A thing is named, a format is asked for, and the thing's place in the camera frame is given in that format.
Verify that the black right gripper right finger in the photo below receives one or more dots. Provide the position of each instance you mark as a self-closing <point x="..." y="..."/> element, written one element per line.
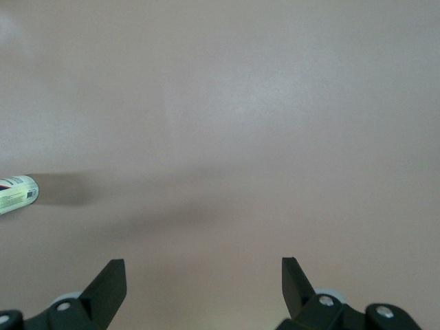
<point x="302" y="302"/>

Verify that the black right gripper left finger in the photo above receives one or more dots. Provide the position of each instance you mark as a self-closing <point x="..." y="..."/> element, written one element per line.
<point x="99" y="299"/>

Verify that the white navy tennis ball can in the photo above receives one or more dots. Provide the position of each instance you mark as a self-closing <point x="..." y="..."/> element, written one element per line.
<point x="17" y="196"/>

